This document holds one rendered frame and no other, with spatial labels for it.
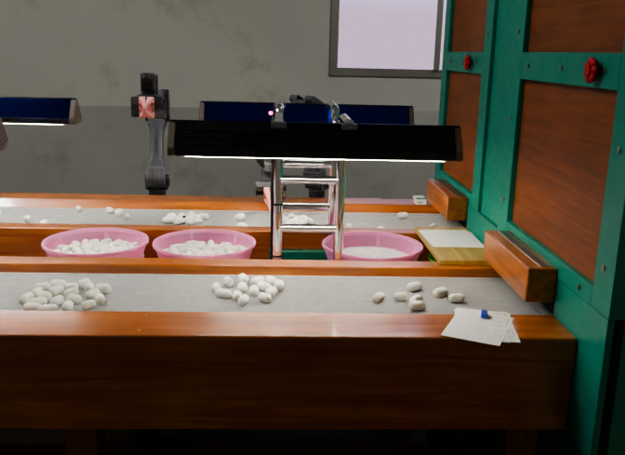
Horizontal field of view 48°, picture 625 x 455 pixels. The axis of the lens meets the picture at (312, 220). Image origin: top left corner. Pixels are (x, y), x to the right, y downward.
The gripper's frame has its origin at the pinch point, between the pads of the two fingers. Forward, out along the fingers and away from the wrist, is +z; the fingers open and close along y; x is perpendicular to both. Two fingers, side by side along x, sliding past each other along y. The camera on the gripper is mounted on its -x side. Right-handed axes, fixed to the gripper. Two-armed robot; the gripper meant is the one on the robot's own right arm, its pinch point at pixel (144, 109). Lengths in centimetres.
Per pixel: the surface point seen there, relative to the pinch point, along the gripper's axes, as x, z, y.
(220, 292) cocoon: 31, 80, 22
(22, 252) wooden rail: 38, 26, -32
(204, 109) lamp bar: -2.1, 17.7, 18.4
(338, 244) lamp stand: 26, 61, 51
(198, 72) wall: -1, -226, 11
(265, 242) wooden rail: 34, 33, 35
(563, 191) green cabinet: 5, 95, 89
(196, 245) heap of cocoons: 32, 38, 16
